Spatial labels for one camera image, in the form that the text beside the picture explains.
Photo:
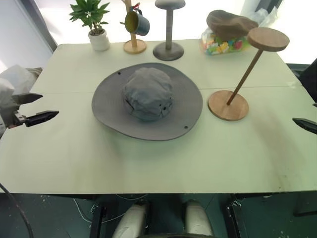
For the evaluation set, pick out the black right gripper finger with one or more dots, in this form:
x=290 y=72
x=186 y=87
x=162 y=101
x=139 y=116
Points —
x=305 y=124

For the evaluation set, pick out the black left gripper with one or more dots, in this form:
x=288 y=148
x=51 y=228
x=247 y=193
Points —
x=15 y=116

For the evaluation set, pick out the wooden disc hat stand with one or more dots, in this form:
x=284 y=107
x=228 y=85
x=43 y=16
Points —
x=229 y=107

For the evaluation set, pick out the grey wide-brim fabric hat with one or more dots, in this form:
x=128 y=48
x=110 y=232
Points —
x=146 y=104

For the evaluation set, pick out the grey felt hat stand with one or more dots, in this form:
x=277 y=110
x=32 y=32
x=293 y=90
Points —
x=169 y=32

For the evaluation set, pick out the green plant in white pot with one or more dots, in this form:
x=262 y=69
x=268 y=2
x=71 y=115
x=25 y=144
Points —
x=99 y=38

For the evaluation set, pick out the crumpled clear plastic bag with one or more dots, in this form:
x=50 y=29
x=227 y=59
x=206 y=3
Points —
x=265 y=17

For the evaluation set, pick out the clear bag of colourful pieces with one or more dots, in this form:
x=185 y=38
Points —
x=220 y=47

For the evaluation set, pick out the wooden mug tree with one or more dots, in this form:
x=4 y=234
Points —
x=135 y=45

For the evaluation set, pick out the brown flat cap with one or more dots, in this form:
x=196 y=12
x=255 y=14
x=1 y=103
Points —
x=230 y=24

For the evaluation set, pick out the dark blue enamel mug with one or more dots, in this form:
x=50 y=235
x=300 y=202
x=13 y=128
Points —
x=140 y=23

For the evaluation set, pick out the white robot right leg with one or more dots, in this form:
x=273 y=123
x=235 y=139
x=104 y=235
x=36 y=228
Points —
x=196 y=218

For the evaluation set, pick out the white robot leg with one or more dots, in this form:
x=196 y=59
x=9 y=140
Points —
x=196 y=218
x=131 y=220

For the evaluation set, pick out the white robot left leg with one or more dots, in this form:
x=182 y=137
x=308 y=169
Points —
x=131 y=220

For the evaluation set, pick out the black table frame leg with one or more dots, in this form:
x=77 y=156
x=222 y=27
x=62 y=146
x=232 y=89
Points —
x=96 y=218
x=231 y=215

